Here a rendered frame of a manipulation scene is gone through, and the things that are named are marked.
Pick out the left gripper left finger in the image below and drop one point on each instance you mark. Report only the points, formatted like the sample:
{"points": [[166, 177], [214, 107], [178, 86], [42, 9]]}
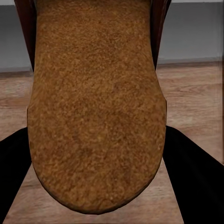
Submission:
{"points": [[15, 161]]}

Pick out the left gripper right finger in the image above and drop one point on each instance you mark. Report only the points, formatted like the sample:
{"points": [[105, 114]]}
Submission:
{"points": [[197, 179]]}

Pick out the sandal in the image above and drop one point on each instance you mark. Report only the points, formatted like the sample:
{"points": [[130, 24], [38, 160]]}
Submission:
{"points": [[97, 115]]}

